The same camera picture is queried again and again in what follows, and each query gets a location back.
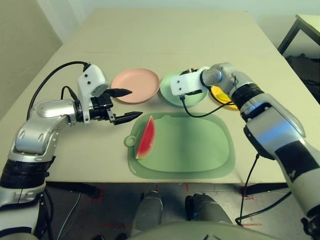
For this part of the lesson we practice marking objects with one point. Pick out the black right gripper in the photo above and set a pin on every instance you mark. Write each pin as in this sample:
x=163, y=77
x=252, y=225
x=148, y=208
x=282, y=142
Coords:
x=190, y=71

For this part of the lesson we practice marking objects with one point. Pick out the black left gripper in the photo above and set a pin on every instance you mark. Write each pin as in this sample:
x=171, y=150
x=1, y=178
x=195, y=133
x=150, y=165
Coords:
x=100, y=107

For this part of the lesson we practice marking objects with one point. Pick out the red watermelon slice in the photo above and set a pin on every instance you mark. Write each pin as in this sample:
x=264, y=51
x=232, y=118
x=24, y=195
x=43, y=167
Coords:
x=147, y=140

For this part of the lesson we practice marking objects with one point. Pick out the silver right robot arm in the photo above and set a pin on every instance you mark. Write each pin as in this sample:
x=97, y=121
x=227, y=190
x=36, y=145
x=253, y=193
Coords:
x=275, y=140

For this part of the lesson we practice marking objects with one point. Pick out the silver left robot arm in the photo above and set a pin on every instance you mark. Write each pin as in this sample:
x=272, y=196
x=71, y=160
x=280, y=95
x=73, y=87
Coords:
x=50, y=111

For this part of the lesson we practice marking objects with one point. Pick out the pink plastic plate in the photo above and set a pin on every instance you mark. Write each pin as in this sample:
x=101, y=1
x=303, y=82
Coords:
x=135, y=85

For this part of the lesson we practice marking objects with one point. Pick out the mint green plastic plate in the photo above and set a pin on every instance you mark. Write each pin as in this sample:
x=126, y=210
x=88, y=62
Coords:
x=166, y=87

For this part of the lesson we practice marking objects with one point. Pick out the yellow plastic plate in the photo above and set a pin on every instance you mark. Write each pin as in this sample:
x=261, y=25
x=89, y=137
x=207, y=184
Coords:
x=213, y=91

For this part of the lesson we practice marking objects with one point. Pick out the green silicone placemat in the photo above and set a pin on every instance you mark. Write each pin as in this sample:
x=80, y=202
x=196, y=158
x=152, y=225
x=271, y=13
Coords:
x=187, y=145

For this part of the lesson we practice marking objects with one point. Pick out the short red tape strip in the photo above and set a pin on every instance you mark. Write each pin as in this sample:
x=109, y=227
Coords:
x=157, y=187
x=187, y=187

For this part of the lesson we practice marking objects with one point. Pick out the black metal table leg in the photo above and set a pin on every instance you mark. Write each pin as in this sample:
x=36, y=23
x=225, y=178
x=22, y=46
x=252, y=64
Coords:
x=265, y=188
x=75, y=187

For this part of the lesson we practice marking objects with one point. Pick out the red tape foot marking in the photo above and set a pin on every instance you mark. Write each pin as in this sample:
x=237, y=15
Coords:
x=247, y=199
x=91, y=200

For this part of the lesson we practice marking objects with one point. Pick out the black-framed side table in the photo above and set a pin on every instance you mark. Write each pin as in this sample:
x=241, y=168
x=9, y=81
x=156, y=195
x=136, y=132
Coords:
x=310, y=22

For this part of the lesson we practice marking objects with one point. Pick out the grey robot right leg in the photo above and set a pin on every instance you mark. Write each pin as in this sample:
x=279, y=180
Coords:
x=207, y=207

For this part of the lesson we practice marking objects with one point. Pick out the grey robot torso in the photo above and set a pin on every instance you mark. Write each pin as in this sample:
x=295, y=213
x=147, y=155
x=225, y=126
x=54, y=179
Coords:
x=187, y=232

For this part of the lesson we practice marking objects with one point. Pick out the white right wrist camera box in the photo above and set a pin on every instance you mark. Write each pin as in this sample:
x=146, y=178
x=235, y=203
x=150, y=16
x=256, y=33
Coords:
x=186, y=83

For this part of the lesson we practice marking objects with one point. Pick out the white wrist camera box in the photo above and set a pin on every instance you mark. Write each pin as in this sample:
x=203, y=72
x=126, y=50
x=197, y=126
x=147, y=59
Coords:
x=91, y=77
x=186, y=83

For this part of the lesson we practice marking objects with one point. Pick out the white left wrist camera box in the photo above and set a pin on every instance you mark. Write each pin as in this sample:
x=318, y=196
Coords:
x=91, y=77

